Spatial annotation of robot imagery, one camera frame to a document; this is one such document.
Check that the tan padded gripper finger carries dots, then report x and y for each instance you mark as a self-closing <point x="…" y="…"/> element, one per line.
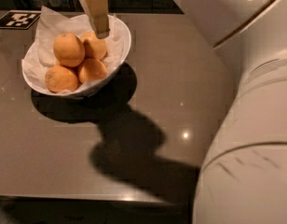
<point x="97" y="11"/>

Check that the orange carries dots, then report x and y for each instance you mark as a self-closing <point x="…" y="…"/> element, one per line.
<point x="94" y="47"/>
<point x="69" y="50"/>
<point x="91" y="69"/>
<point x="59" y="78"/>

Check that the black white fiducial marker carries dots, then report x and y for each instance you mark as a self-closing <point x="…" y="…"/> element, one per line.
<point x="19" y="20"/>

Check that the white bowl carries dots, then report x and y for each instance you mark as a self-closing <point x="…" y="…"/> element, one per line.
<point x="120" y="52"/>

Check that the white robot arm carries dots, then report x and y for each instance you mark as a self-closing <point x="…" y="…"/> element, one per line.
<point x="243" y="179"/>

